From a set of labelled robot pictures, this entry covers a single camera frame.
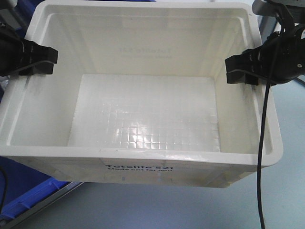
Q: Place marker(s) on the metal shelf front rail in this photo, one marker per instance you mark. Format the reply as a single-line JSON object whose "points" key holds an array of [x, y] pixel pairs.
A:
{"points": [[40, 206]]}

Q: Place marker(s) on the blue bin near left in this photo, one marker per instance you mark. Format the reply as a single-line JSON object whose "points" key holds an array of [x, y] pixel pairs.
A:
{"points": [[21, 198]]}

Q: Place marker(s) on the white plastic tote bin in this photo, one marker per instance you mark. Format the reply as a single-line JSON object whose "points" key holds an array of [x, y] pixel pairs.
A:
{"points": [[139, 95]]}

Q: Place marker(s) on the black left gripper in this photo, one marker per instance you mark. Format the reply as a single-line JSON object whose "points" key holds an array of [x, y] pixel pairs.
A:
{"points": [[15, 51]]}

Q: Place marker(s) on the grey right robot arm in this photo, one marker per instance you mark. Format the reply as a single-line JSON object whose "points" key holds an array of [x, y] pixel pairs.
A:
{"points": [[288, 14]]}

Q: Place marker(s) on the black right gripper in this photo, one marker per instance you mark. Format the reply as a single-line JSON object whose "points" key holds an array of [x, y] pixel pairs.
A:
{"points": [[281, 59]]}

